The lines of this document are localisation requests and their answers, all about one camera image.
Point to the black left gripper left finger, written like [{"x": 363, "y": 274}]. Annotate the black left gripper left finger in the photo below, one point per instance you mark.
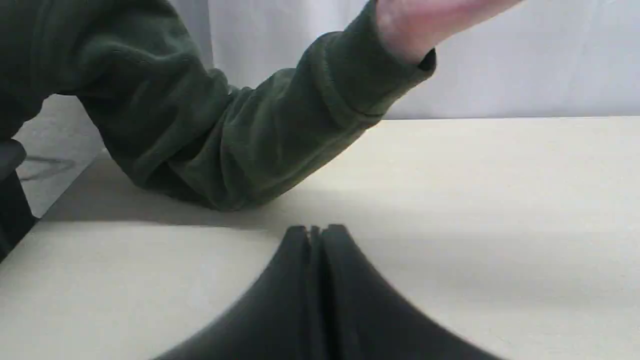
[{"x": 274, "y": 319}]

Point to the green sleeved forearm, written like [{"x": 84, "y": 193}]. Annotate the green sleeved forearm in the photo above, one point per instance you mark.
[{"x": 178, "y": 128}]

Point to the black chair edge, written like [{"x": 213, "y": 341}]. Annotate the black chair edge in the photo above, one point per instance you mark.
[{"x": 16, "y": 217}]

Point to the white backdrop curtain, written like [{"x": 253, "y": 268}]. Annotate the white backdrop curtain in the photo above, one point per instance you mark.
[{"x": 544, "y": 58}]

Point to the bare human hand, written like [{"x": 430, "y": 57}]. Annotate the bare human hand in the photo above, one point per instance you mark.
[{"x": 409, "y": 29}]

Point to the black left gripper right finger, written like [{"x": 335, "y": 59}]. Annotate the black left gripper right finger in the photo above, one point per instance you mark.
[{"x": 366, "y": 318}]

